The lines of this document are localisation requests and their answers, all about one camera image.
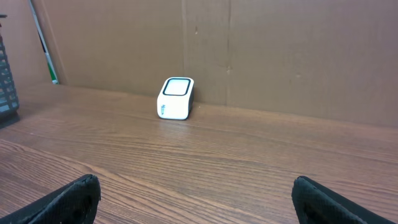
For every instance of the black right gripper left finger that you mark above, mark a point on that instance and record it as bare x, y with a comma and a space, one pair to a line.
76, 202

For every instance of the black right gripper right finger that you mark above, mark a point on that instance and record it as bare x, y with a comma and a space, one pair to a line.
317, 204

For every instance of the white barcode scanner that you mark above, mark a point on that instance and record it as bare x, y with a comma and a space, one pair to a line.
175, 99

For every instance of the grey plastic mesh basket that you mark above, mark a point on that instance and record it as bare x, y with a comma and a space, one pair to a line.
9, 99

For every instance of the white green strip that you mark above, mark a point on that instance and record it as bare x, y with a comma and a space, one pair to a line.
52, 71

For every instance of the brown cardboard back panel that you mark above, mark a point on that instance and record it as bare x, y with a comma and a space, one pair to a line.
330, 59

